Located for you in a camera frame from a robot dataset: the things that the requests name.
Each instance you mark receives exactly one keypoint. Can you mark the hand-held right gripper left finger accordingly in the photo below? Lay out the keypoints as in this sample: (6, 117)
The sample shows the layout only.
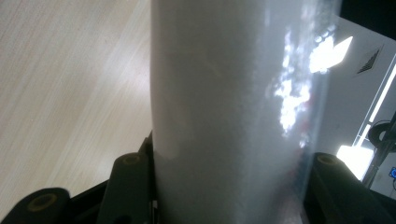
(130, 189)

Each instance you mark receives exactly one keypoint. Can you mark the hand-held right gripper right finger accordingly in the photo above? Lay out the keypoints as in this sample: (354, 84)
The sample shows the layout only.
(333, 193)

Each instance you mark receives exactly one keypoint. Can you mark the red and white plastic bag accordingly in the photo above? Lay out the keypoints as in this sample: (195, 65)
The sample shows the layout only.
(218, 109)

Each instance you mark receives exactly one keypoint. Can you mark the black metal stand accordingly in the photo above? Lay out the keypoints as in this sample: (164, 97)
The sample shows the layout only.
(378, 133)

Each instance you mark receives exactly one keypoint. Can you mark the long ceiling light strip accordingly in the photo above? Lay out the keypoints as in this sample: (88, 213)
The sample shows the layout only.
(381, 99)

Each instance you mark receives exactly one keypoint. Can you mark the ceiling air vent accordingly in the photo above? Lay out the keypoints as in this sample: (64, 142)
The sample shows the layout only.
(370, 62)

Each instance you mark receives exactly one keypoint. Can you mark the bright ceiling light panel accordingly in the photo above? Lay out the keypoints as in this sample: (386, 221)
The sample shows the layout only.
(339, 51)

